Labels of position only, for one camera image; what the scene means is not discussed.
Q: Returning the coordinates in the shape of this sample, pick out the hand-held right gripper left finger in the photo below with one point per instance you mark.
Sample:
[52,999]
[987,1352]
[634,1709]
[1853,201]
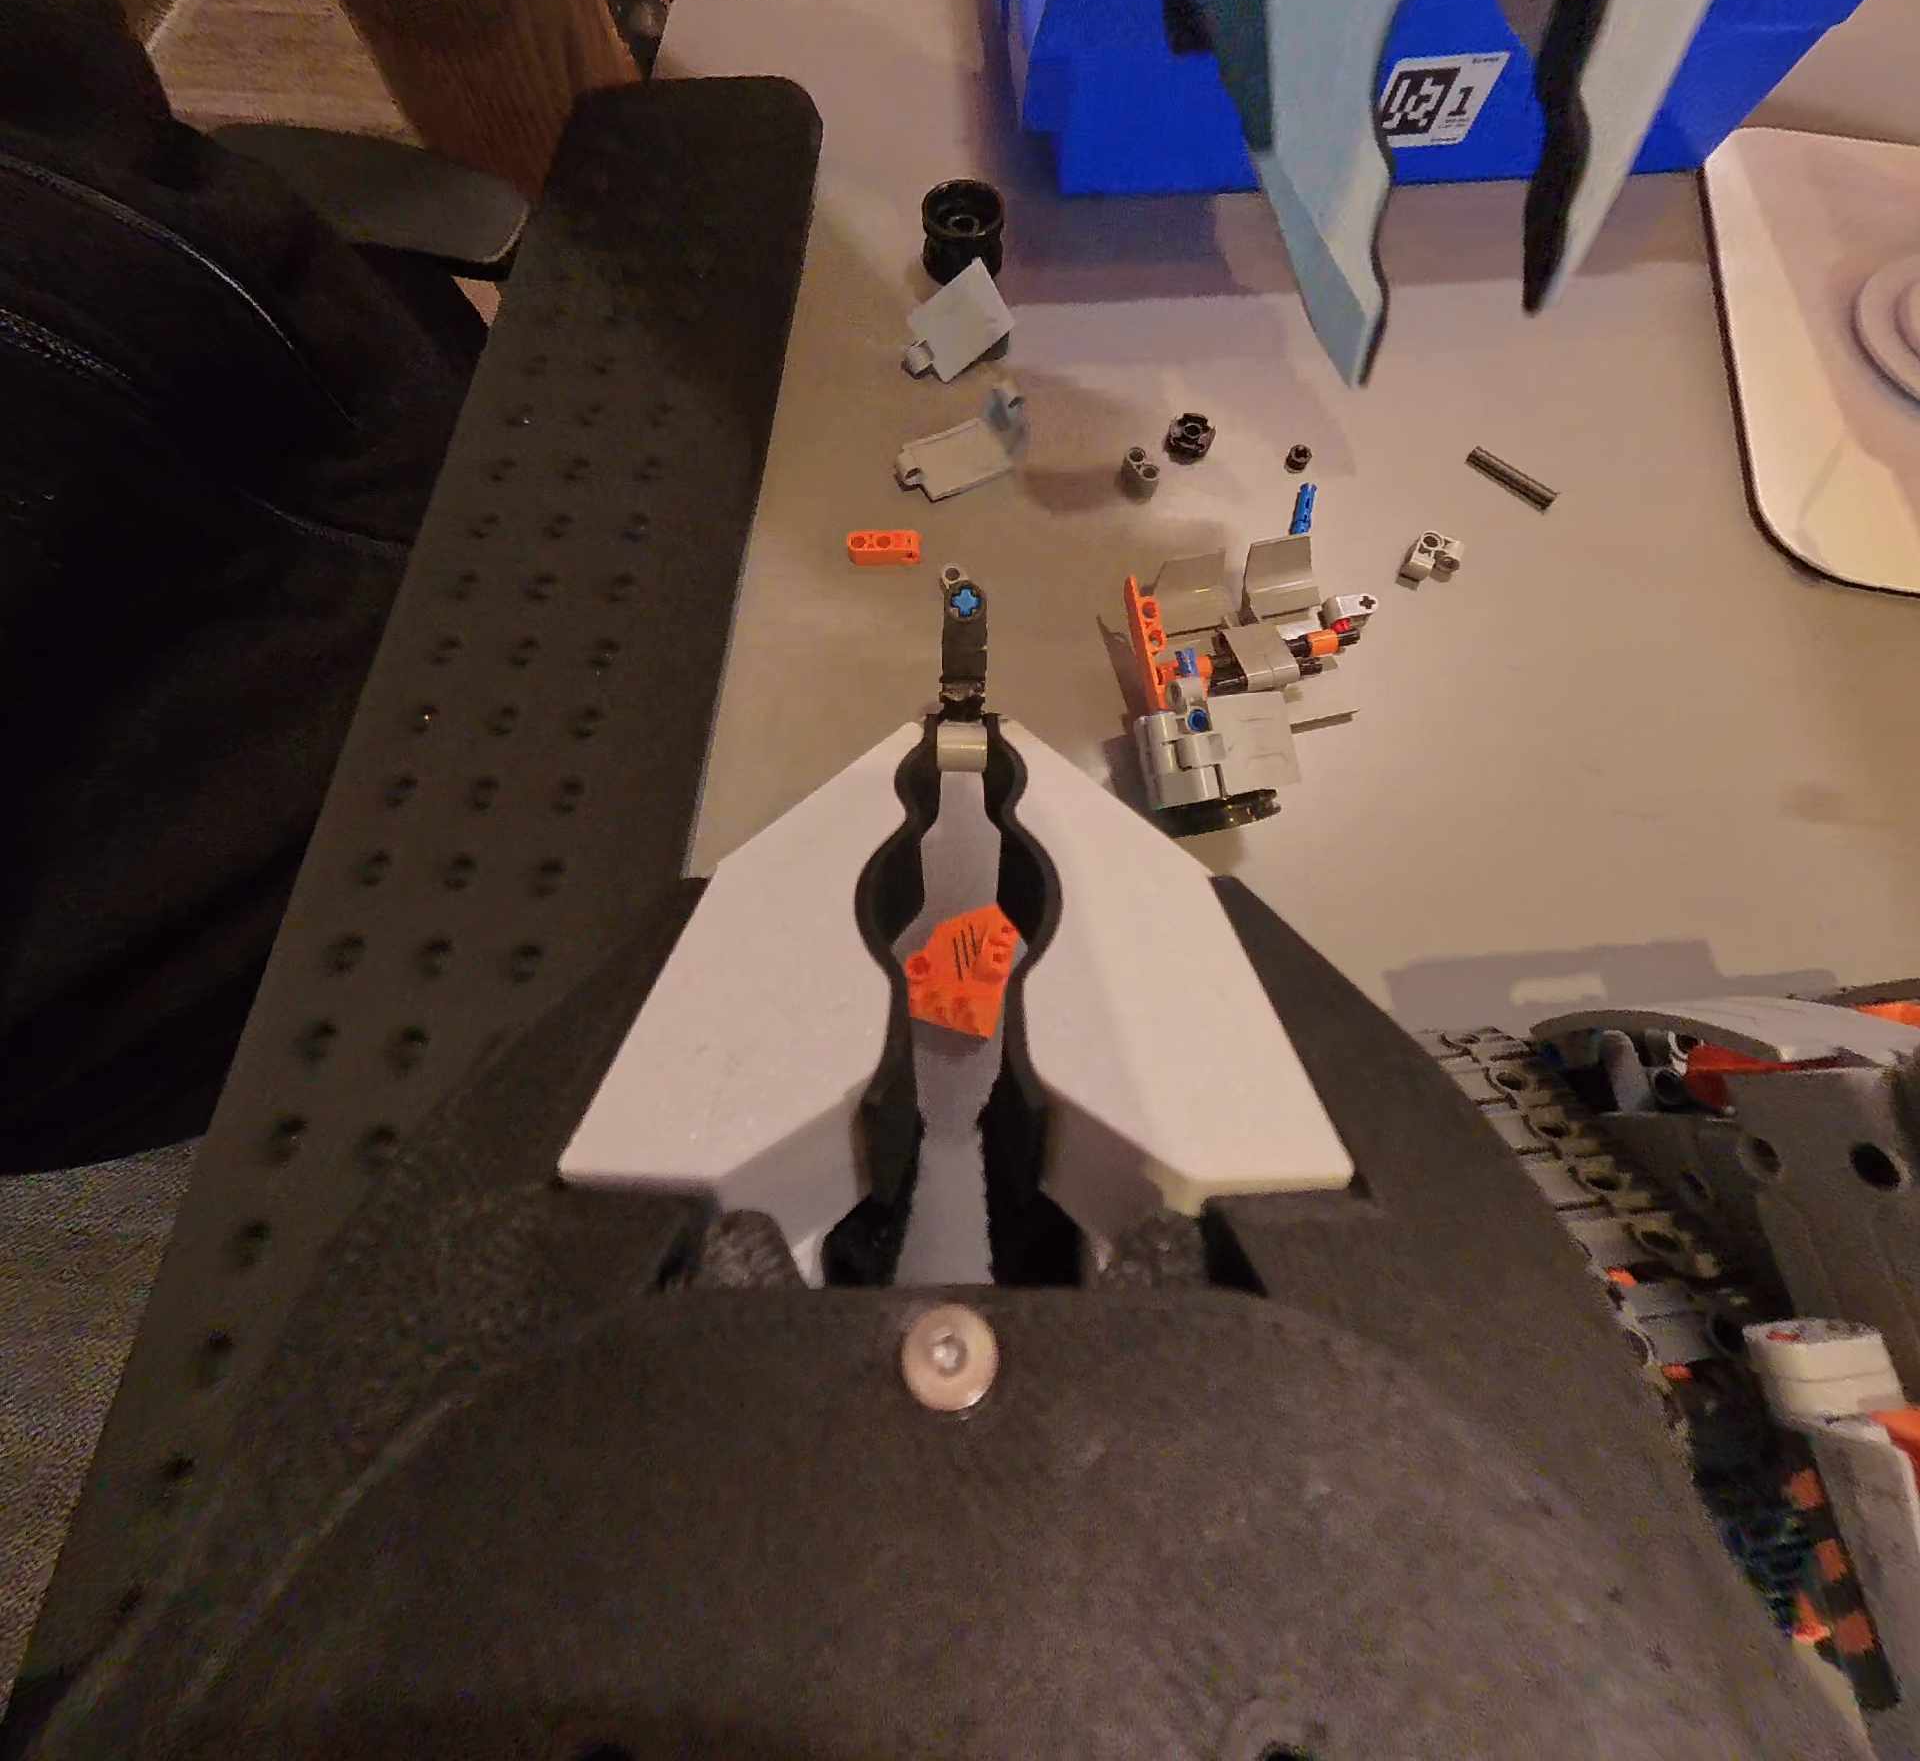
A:
[735,1041]

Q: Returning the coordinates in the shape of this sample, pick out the person's grey trousers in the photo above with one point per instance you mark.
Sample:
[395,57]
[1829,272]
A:
[76,1313]

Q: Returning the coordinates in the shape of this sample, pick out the pale grey brick connector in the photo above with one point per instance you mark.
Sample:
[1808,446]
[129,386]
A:
[1432,557]

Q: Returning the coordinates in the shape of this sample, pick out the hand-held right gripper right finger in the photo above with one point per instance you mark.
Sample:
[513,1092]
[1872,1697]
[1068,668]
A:
[1184,1041]

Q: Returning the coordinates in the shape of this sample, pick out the orange curved brick piece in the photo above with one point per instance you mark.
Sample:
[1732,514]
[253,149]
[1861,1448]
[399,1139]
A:
[961,976]

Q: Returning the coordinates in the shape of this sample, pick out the orange short beam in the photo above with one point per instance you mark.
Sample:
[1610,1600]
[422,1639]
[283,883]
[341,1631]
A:
[886,547]

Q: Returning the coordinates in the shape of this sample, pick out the white book stand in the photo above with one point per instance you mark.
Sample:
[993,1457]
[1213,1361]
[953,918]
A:
[1799,440]

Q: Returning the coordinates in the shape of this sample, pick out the grey panel piece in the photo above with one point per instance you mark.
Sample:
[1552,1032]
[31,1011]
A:
[961,457]
[961,322]

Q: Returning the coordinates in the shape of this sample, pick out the blue storage bin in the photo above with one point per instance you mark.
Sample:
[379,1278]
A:
[1110,68]

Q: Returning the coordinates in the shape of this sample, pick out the black axle rod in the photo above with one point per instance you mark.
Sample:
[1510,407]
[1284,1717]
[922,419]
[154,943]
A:
[1513,476]

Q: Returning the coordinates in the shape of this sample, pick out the black toy wheel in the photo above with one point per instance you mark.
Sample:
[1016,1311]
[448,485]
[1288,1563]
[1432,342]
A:
[961,225]

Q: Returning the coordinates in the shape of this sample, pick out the small grey orange brick assembly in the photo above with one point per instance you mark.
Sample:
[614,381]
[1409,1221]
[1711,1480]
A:
[1215,742]

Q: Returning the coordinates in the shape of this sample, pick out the black round brick piece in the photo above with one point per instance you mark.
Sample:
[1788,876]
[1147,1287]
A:
[1192,436]

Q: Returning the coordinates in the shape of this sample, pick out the grey orange tracked toy robot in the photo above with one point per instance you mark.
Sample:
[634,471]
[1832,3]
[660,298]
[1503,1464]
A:
[1799,1161]

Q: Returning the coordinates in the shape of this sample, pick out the black perforated board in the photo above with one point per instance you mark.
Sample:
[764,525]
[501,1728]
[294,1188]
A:
[450,742]

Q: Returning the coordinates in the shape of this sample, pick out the black brick connector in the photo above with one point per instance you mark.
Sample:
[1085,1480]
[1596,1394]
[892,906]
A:
[962,667]

